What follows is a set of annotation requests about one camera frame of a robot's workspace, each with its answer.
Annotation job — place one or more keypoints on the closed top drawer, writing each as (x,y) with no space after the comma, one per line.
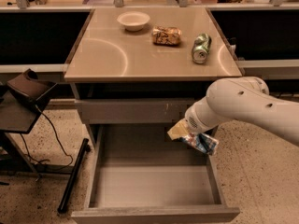
(144,110)

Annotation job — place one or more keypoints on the white bowl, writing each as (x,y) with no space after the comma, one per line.
(133,21)

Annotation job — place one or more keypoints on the black floor bar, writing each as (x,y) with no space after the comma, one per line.
(62,208)

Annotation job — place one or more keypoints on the green soda can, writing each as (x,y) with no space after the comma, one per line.
(201,48)

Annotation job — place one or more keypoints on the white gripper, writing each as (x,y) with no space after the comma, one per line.
(194,120)

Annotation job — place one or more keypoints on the crumpled brown snack bag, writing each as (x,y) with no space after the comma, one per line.
(170,36)

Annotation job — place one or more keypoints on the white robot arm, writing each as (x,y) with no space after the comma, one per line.
(246,99)

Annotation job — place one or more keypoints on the dark brown side stand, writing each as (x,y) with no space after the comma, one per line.
(25,97)

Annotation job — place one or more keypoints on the grey drawer cabinet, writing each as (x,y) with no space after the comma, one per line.
(112,63)

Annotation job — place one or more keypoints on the open middle drawer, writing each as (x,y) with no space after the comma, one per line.
(140,176)

